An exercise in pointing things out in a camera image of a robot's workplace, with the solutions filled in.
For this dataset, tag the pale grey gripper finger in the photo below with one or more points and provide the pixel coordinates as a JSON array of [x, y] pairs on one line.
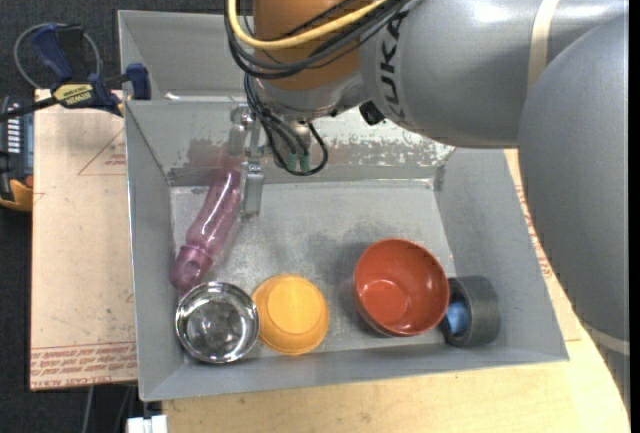
[[236, 138], [252, 193]]

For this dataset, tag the pink clear plastic bottle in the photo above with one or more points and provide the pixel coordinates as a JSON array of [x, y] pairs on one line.
[[216, 216]]

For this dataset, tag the grey metal bin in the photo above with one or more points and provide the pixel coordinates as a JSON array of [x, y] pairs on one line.
[[300, 231]]

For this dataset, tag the orange plastic bowl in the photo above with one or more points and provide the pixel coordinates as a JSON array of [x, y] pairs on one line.
[[292, 316]]

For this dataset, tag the clear glass bowl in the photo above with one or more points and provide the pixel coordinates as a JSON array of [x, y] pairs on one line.
[[216, 323]]

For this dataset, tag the red bowl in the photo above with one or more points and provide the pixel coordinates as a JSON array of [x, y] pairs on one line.
[[400, 288]]

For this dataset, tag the grey cup blue inside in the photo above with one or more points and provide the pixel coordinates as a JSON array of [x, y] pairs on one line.
[[482, 316]]

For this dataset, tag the black cylinder on white bracket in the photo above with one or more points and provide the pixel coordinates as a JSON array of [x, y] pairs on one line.
[[371, 112]]

